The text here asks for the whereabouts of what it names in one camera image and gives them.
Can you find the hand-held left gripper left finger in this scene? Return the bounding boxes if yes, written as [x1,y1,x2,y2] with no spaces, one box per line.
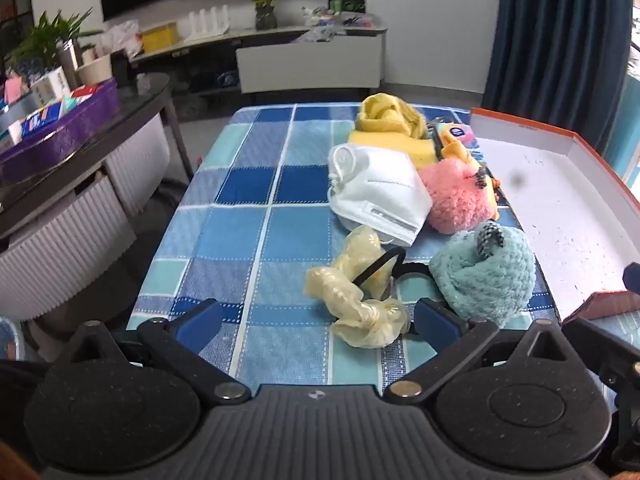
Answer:
[65,299,252,403]

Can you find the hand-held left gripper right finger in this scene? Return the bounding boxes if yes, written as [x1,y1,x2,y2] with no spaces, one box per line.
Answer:
[384,298,576,403]

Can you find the light blue crocheted pouch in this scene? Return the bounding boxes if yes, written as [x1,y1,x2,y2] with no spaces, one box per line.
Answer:
[429,222,537,328]

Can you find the cream hair scrunchie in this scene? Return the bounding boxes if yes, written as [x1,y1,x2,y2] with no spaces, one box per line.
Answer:
[305,225,411,350]

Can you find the white cardboard box orange rim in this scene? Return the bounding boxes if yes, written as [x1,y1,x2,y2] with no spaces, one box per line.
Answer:
[470,107,640,323]

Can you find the pink crocheted pouch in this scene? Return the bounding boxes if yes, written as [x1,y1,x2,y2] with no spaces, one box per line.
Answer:
[417,159,500,235]

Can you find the white face mask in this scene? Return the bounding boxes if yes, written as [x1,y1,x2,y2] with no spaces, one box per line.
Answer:
[327,143,433,247]

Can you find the orange yellow plush toy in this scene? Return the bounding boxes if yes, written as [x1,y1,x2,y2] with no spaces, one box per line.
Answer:
[434,141,502,221]

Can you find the yellow sponge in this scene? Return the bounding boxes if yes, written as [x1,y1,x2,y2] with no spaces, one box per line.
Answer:
[347,130,438,167]

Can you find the colourful tissue packet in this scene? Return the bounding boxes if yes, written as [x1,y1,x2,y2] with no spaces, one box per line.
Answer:
[435,122,478,148]

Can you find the striped yellow towel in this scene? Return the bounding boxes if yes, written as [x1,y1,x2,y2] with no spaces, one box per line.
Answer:
[355,92,428,138]

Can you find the blue checked tablecloth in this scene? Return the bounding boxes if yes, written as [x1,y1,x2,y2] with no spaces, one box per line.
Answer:
[125,104,563,396]

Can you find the purple tray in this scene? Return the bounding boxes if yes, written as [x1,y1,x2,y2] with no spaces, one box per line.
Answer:
[0,78,121,183]

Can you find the dark blue curtain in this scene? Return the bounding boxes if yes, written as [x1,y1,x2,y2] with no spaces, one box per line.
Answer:
[482,0,633,133]

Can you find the black small box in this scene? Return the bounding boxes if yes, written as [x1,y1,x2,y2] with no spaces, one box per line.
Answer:
[110,52,133,83]

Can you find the white small box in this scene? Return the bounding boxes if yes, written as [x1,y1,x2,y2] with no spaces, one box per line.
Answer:
[30,66,71,106]

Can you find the white television cabinet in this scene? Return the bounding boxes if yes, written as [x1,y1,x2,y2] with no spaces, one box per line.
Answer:
[130,22,388,96]

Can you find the yellow box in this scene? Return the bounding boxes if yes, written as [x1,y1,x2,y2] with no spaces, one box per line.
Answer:
[141,22,178,53]

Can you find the steel thermos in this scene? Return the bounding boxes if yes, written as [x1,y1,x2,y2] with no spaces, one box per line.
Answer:
[57,40,83,86]

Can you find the white plastic bag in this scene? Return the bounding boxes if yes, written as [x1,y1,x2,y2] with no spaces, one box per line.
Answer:
[97,20,143,58]

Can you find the white router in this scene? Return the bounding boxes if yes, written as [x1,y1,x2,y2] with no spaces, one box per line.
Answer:
[177,5,231,43]

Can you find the clear plastic bags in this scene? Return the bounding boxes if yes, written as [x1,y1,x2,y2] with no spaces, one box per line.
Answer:
[302,27,346,43]

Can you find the bushy green potted plant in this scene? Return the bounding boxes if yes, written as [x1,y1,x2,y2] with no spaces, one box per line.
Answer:
[10,7,96,81]

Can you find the clutter of small items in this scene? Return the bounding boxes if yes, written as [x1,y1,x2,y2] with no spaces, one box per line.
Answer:
[300,5,376,28]

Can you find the black frame shelf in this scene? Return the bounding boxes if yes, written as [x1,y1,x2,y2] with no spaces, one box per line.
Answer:
[0,0,33,61]

